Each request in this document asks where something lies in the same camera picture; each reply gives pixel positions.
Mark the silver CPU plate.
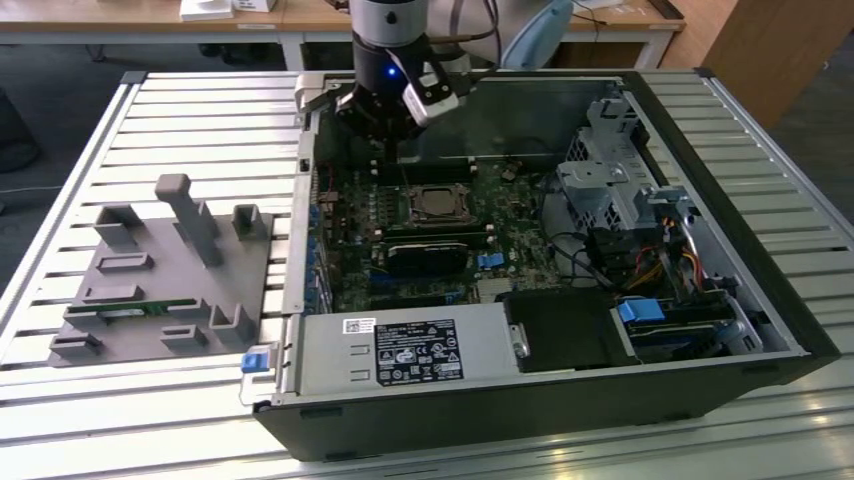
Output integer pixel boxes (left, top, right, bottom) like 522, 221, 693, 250
421, 189, 467, 217

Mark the metal socket cover frame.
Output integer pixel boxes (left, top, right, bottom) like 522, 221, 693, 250
406, 182, 479, 225

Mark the CPU socket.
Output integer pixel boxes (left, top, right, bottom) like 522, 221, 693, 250
406, 182, 481, 226

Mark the pale blue teach pendant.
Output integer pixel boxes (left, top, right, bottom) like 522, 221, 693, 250
499, 0, 576, 71

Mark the silver perforated drive cage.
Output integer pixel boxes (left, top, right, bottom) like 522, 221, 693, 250
560, 97, 693, 234

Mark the black graphics card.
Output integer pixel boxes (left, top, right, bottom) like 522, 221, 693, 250
383, 241, 470, 280

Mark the green motherboard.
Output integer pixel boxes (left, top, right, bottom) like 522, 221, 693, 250
303, 164, 576, 314

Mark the wooden desk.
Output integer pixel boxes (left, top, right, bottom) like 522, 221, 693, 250
0, 0, 689, 71

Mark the silver finned heat sink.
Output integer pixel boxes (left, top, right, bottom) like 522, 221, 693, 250
477, 279, 515, 304

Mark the grey parts rack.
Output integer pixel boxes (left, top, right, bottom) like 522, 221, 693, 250
46, 172, 279, 369

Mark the wooden cabinet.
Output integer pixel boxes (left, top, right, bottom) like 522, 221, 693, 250
657, 0, 854, 130

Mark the silver power supply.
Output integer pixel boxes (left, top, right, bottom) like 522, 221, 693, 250
293, 304, 519, 396

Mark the green RAM stick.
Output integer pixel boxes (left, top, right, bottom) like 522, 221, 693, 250
92, 298, 199, 317

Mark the blue disk carrier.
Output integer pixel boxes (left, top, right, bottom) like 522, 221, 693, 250
614, 296, 668, 325

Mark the black PC case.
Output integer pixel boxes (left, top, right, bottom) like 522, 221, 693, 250
253, 69, 844, 464

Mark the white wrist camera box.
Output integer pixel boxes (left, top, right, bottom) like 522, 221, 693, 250
402, 62, 463, 123

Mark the silver metal bracket plate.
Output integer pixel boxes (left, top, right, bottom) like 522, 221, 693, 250
556, 160, 633, 202

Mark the black plastic cable holder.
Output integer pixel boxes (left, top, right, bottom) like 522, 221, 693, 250
586, 227, 642, 274

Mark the black cable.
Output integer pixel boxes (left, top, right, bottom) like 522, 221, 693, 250
550, 229, 626, 294

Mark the yellow red wire bundle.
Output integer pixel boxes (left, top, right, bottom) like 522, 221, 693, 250
626, 247, 709, 296

